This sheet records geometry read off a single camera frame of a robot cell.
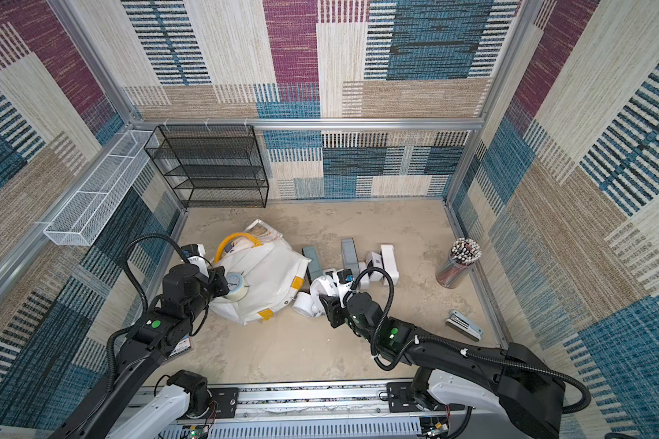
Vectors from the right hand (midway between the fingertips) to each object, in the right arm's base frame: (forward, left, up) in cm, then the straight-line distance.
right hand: (331, 297), depth 80 cm
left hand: (+5, +29, +9) cm, 31 cm away
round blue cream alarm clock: (+7, +30, -6) cm, 31 cm away
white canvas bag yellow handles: (+17, +21, -10) cm, 29 cm away
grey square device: (+16, -6, -2) cm, 17 cm away
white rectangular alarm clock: (+18, -20, -7) cm, 28 cm away
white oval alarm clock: (+1, +3, +5) cm, 6 cm away
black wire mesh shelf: (+53, +47, +7) cm, 71 cm away
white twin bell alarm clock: (0, +8, -5) cm, 10 cm away
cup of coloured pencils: (+11, -40, +5) cm, 42 cm away
